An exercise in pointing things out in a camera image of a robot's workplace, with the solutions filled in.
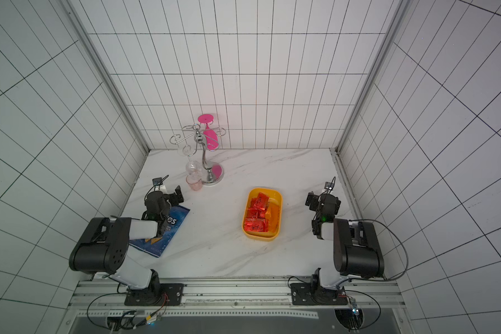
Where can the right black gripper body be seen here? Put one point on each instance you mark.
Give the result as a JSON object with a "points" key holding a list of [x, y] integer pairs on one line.
{"points": [[312, 200]]}

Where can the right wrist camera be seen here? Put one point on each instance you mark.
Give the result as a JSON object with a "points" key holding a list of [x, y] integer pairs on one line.
{"points": [[329, 186]]}

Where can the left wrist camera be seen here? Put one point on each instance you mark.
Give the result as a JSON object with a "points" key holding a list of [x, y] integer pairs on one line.
{"points": [[159, 181]]}

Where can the small pink glass cup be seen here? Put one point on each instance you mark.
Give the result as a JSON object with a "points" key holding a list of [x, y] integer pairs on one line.
{"points": [[194, 181]]}

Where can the aluminium mounting rail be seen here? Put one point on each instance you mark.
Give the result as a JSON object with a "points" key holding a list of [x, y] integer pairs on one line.
{"points": [[226, 296]]}

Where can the chrome wine glass rack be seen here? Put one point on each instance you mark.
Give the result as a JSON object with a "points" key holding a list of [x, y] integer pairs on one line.
{"points": [[212, 172]]}

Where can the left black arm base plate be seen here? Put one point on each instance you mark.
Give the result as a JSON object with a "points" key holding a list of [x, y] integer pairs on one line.
{"points": [[162, 294]]}

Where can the yellow plastic storage box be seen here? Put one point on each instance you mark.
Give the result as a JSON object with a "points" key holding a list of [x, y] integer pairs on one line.
{"points": [[274, 196]]}

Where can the clear hanging wine glass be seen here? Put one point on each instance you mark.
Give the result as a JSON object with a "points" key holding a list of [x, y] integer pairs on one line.
{"points": [[192, 166]]}

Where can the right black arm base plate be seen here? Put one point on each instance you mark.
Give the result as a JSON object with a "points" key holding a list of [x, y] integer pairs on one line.
{"points": [[304, 295]]}

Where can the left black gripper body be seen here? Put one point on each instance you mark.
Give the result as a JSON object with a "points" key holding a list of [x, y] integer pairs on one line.
{"points": [[172, 201]]}

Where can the orange tea bag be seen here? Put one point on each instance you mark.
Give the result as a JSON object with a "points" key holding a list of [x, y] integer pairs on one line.
{"points": [[272, 215]]}

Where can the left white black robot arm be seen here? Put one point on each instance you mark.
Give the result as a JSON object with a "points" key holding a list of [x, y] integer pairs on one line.
{"points": [[105, 243]]}

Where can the pink hanging wine glass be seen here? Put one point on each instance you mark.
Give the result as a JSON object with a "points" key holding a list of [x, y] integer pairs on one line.
{"points": [[211, 136]]}

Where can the blue Doritos chip bag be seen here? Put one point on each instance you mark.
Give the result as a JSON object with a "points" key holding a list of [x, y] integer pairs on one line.
{"points": [[156, 246]]}

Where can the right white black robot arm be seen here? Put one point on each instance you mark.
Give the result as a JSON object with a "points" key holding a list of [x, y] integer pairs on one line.
{"points": [[357, 255]]}

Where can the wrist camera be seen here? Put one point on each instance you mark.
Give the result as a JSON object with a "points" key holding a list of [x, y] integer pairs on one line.
{"points": [[329, 186], [159, 181]]}

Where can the red tea bag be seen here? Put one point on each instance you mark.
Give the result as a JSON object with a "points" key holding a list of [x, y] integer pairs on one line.
{"points": [[253, 213], [260, 202], [256, 225]]}

